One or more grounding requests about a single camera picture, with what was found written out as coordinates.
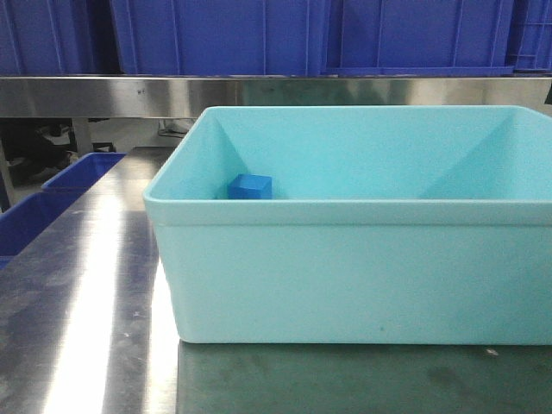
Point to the blue bin left far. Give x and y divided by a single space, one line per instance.
82 174

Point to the small blue cube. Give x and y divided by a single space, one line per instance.
250 186

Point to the blue crate upper right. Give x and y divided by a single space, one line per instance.
426 38

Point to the blue bin left near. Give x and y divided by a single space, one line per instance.
23 222

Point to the blue crate upper middle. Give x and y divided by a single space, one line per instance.
222 38

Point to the light teal plastic tub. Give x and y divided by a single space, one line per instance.
388 224

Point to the stainless steel shelf rail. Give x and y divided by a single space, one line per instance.
182 97

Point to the blue bin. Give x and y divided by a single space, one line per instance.
23 222
82 174

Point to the blue crate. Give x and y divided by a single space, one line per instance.
222 38
47 38
426 38

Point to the blue crate upper left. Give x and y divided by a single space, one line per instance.
47 38

